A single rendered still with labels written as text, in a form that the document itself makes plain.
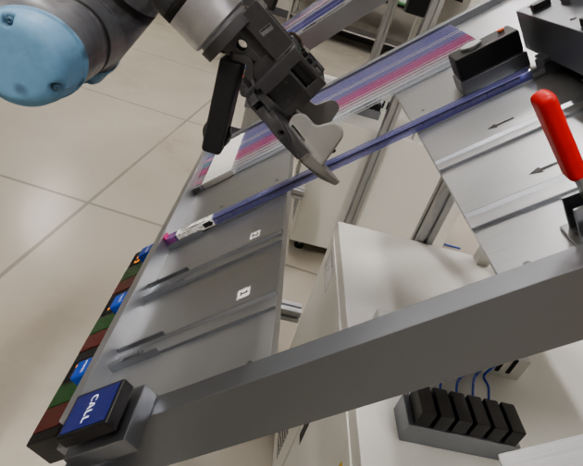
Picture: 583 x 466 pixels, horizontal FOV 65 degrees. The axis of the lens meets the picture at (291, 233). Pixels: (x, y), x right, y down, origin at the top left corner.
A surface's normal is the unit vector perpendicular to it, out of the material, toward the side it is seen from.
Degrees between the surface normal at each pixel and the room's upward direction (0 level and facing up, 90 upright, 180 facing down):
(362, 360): 90
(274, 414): 90
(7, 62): 90
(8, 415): 0
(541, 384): 0
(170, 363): 43
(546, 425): 0
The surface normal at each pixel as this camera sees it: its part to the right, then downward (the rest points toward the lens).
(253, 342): -0.47, -0.76
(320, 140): -0.27, 0.28
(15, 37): 0.00, 0.54
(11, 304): 0.26, -0.81
